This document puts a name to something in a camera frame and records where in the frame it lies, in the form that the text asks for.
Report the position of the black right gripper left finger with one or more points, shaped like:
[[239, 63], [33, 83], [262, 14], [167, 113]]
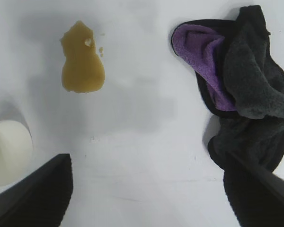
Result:
[[38, 196]]

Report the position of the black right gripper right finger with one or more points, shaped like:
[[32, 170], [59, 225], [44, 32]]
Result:
[[258, 201]]

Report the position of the white paper cup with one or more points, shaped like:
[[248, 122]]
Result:
[[9, 151]]

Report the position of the grey and purple cloth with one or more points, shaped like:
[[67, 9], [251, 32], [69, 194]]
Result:
[[251, 71]]

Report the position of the brown liquid spill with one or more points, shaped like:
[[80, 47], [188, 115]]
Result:
[[81, 68]]

